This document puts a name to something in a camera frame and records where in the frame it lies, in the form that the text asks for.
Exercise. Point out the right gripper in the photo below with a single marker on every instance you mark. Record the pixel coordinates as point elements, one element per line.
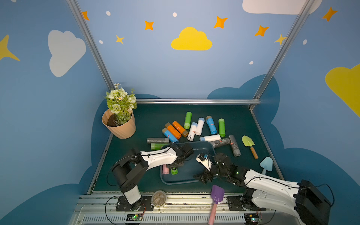
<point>213,169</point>

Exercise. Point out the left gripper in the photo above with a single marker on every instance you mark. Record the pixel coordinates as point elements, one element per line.
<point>185,150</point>

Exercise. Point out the dark teal storage box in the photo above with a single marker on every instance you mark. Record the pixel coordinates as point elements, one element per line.
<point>191,167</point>

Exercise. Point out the green trash bag roll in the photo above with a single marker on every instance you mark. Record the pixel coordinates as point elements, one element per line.
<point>174,171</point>
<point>222,129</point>
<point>187,122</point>
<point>158,146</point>

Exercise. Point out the pink trash bag roll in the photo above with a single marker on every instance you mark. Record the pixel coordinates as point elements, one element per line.
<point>165,170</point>

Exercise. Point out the grey trash bag roll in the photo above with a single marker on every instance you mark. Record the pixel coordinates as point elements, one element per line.
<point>234,145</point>
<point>220,143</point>
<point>157,140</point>

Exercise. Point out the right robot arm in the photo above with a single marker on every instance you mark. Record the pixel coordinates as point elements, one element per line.
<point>302,200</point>

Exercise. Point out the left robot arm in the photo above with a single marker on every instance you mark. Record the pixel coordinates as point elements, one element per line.
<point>131,168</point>

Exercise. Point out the blue trash bag roll left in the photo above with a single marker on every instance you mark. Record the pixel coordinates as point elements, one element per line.
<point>169,135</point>

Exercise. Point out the blue trash bag roll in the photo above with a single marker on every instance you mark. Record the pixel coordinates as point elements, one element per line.
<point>211,125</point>
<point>169,135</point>

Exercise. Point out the orange trash bag roll right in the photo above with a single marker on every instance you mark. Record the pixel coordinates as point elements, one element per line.
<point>180,129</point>

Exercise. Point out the orange trash bag roll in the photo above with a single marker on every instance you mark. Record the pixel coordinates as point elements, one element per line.
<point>180,129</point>
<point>173,130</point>

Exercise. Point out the white trash bag roll left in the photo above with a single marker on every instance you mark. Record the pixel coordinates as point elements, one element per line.
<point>192,132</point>

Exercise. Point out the white trash bag roll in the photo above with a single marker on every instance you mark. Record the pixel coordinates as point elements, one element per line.
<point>192,132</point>
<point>200,125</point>

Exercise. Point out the orange trash bag roll left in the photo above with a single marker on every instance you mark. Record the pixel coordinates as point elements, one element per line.
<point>173,130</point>

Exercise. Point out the white trash bag roll right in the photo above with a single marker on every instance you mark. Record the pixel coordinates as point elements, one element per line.
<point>200,125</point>

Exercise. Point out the white roll lying flat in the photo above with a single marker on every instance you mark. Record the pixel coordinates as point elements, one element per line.
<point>210,138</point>

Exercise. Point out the blue trash bag roll right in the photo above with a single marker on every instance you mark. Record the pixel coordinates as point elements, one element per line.
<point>211,125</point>

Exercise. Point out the purple toy shovel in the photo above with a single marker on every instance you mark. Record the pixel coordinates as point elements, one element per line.
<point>217,194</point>

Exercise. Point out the clear plastic lidded cup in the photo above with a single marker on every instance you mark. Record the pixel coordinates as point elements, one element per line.
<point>159,198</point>

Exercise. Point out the green toy trowel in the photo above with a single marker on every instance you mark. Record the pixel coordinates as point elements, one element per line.
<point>248,142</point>

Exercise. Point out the right controller board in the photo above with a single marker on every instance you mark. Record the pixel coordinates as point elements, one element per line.
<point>251,219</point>

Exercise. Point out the controller board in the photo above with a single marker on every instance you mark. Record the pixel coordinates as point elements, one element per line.
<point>134,218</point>
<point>251,219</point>

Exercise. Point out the light blue toy spade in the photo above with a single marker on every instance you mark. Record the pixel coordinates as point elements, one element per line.
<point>266,165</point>

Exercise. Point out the flower pot with plant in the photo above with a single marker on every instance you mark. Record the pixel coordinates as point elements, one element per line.
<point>119,117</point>

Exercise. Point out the left controller board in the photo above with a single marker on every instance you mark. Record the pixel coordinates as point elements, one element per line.
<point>134,218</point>

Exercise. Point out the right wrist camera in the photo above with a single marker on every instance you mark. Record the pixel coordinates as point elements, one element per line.
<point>204,159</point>

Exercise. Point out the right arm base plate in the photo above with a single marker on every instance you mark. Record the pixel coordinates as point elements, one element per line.
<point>239,203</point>

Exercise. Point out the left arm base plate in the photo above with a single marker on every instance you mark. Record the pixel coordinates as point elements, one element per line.
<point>144,203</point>

